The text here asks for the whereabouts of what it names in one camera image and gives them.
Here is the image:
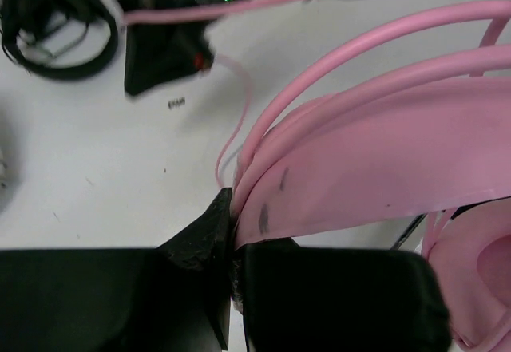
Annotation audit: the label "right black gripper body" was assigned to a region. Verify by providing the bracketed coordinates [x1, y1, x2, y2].
[116, 0, 232, 97]

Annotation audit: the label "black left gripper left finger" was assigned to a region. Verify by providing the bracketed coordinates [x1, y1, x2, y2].
[1, 188, 232, 351]

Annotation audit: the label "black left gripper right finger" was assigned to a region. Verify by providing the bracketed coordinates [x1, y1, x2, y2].
[230, 238, 452, 351]

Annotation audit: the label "pink headphones with cable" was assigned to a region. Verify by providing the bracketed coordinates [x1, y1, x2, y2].
[121, 0, 511, 352]

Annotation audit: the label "white grey headphones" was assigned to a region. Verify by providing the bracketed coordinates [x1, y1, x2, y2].
[0, 148, 11, 192]

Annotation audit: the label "black headphones with cable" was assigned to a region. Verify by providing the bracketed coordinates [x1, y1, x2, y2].
[1, 0, 119, 81]

